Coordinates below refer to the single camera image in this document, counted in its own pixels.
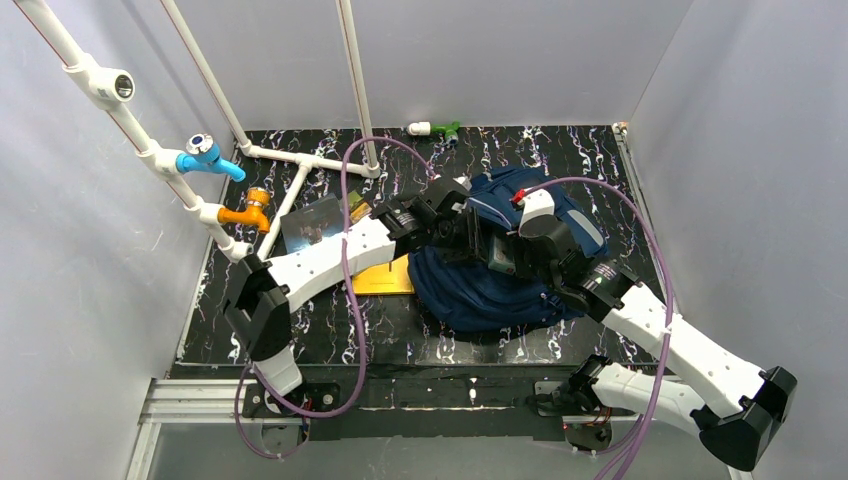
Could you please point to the dark blue hardcover book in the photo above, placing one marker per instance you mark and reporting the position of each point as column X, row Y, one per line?
column 309, row 225

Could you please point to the green white pipe fitting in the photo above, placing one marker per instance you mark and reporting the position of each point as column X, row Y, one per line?
column 449, row 131

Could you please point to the orange plastic tap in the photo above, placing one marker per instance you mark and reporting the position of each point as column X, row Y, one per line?
column 256, row 200

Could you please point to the yellow notebook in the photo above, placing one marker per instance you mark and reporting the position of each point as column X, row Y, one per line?
column 386, row 279

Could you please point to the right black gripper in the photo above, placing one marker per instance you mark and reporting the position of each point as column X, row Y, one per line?
column 506, row 254

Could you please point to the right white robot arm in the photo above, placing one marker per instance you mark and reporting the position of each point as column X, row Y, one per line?
column 733, row 406

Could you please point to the blue orange paperback book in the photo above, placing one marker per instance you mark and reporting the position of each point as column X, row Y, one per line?
column 354, row 207

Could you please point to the aluminium rail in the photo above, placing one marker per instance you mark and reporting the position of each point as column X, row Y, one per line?
column 212, row 401

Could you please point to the navy blue backpack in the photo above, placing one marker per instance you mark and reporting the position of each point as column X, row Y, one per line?
column 470, row 297

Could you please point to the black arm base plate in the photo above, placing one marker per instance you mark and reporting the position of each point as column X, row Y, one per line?
column 418, row 401

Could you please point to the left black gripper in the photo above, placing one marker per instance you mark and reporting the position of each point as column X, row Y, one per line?
column 460, row 234

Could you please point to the blue plastic tap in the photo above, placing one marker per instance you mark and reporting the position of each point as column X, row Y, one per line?
column 203, row 154

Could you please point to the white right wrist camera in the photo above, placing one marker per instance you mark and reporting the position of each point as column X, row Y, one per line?
column 537, row 213

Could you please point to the white green small box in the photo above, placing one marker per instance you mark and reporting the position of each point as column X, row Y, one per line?
column 500, row 258

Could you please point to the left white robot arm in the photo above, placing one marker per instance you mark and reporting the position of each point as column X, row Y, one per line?
column 262, row 294

